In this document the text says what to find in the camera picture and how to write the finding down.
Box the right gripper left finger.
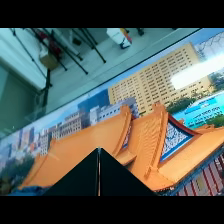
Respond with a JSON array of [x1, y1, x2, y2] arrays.
[[43, 147, 100, 197]]

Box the black tripod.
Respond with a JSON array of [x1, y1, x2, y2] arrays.
[[29, 27, 90, 76], [71, 27, 108, 65]]

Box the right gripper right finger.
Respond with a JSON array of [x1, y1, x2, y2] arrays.
[[99, 147, 156, 197]]

